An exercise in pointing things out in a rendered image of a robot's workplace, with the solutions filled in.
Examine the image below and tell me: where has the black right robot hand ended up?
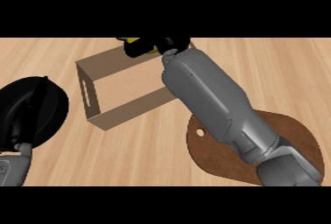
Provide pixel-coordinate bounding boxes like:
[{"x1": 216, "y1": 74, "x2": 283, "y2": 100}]
[{"x1": 116, "y1": 38, "x2": 193, "y2": 58}]

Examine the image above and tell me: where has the open cardboard box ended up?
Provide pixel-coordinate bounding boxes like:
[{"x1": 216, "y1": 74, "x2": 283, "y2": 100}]
[{"x1": 76, "y1": 40, "x2": 198, "y2": 133}]

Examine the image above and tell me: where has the yellow lemon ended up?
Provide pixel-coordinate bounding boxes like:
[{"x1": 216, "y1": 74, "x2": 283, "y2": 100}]
[{"x1": 125, "y1": 38, "x2": 162, "y2": 55}]

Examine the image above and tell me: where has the brown wooden cutting board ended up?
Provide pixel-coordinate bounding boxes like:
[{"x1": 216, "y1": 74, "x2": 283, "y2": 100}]
[{"x1": 185, "y1": 109, "x2": 327, "y2": 186}]

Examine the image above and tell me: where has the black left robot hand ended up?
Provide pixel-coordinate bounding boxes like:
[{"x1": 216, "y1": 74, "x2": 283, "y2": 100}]
[{"x1": 0, "y1": 75, "x2": 70, "y2": 152}]

